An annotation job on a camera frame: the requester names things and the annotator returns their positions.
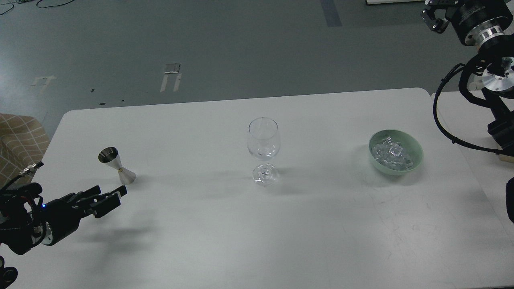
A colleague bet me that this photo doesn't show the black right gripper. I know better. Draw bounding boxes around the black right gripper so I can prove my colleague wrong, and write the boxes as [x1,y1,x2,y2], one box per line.
[421,0,513,46]

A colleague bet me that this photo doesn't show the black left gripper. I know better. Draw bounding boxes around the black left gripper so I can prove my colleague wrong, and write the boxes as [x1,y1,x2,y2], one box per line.
[41,185,127,246]

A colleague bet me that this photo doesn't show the steel double jigger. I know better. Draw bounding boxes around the steel double jigger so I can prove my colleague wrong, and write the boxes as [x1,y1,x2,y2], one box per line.
[98,147,136,185]

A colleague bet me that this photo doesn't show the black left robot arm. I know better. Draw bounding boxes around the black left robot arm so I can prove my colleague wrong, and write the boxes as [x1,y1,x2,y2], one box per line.
[0,162,127,255]

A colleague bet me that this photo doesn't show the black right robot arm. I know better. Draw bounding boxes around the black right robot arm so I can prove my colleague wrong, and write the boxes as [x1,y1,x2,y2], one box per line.
[420,0,514,157]

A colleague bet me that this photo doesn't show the clear ice cubes pile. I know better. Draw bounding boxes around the clear ice cubes pile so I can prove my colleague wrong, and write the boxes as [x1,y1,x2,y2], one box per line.
[371,136,414,171]

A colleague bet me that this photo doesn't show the clear wine glass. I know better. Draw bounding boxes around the clear wine glass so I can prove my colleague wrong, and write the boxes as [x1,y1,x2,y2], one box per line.
[247,117,281,186]

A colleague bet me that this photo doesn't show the green bowl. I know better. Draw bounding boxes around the green bowl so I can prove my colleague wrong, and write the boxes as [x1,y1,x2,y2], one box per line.
[367,130,424,176]

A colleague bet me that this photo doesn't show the beige block on side table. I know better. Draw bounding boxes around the beige block on side table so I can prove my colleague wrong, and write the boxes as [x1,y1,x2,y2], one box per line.
[498,149,514,163]

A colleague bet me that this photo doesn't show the black floor cable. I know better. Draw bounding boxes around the black floor cable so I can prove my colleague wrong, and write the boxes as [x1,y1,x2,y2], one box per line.
[0,0,75,16]

